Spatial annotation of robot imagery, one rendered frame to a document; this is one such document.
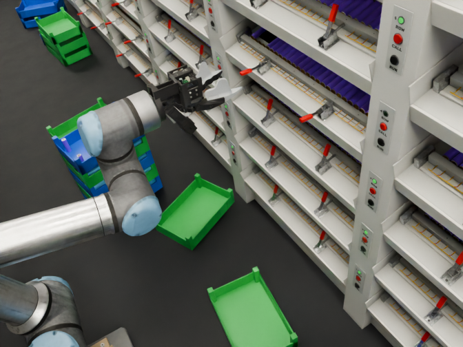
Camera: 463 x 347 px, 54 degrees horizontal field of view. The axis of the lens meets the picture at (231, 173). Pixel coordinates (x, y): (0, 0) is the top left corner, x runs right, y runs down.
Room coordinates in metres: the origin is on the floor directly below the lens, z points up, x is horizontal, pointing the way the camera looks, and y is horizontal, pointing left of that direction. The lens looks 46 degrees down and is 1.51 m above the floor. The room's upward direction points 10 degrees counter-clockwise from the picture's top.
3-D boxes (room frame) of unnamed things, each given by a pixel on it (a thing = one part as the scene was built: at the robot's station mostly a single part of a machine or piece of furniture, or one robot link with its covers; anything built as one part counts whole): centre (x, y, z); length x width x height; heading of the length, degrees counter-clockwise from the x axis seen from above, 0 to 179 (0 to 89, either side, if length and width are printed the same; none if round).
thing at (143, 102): (0.83, 0.17, 0.90); 0.10 x 0.05 x 0.09; 25
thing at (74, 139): (1.44, 0.50, 0.36); 0.30 x 0.20 x 0.08; 125
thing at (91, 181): (1.44, 0.50, 0.28); 0.30 x 0.20 x 0.08; 125
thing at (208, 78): (0.94, 0.02, 0.90); 0.09 x 0.03 x 0.06; 137
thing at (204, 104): (0.86, 0.03, 0.88); 0.09 x 0.05 x 0.02; 94
